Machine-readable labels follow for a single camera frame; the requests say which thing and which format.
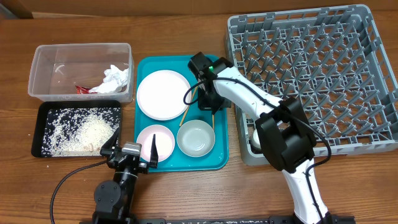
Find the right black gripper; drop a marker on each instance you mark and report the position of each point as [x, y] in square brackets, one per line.
[210, 104]

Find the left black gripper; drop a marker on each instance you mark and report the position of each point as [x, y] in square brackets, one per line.
[109, 148]

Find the pink bowl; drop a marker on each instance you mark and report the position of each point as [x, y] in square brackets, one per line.
[164, 142]

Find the grey bowl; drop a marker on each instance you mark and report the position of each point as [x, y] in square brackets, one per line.
[196, 138]

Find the large white plate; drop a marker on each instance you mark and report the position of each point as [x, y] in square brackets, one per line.
[160, 95]

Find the rice grains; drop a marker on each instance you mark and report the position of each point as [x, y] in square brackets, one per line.
[71, 132]

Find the white cup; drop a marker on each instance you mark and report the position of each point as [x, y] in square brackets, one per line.
[254, 141]

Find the white napkin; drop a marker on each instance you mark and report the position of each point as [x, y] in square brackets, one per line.
[113, 82]

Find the red sauce packet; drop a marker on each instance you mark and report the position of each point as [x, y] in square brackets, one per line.
[82, 90]

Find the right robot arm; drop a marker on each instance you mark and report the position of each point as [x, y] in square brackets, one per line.
[285, 136]

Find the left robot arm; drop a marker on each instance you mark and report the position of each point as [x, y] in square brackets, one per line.
[113, 197]

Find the grey dishwasher rack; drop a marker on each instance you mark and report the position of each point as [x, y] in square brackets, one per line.
[333, 61]

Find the teal plastic tray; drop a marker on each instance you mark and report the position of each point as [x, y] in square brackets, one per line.
[178, 161]

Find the black tray bin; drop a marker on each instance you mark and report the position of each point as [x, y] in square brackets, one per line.
[38, 137]

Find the clear plastic bin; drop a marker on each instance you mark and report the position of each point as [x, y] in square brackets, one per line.
[57, 70]

